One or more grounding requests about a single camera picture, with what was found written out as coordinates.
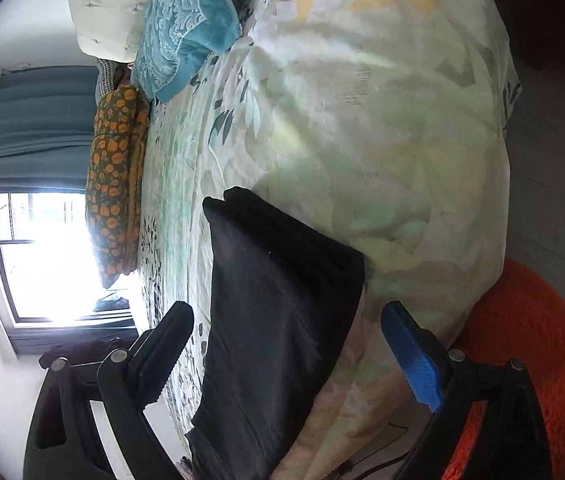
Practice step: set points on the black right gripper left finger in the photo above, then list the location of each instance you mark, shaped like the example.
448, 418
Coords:
155, 353

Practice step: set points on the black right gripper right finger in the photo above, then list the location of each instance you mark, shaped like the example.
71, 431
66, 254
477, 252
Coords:
422, 358

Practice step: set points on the black pants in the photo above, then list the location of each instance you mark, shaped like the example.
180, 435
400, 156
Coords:
283, 300

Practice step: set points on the dark clothes hanging by window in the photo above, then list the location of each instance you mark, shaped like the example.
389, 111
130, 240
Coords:
84, 352

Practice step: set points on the red fuzzy rug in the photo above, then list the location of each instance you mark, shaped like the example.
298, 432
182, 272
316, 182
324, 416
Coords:
523, 317

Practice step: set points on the orange flower patterned pillow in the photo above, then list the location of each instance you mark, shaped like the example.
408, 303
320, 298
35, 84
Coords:
113, 187

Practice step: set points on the window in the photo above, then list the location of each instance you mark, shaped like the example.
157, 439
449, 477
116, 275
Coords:
47, 266

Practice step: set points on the blue curtain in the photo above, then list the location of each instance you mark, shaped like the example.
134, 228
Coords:
46, 129

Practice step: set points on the floral bed cover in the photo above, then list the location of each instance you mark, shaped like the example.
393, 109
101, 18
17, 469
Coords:
379, 123

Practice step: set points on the checkered grey pillow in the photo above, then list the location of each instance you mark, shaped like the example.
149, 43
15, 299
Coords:
110, 75

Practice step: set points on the teal damask pillow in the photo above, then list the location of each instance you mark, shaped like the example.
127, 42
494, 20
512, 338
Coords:
177, 38

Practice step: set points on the cream tufted headboard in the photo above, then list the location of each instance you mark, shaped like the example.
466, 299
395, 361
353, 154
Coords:
109, 29

